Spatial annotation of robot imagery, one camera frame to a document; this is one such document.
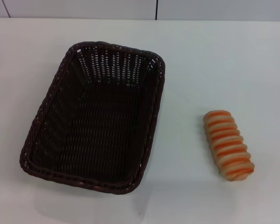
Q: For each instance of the dark brown woven wicker basket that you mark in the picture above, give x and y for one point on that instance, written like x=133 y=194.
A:
x=95 y=140

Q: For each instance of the orange striped bread loaf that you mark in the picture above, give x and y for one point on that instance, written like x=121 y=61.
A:
x=228 y=149

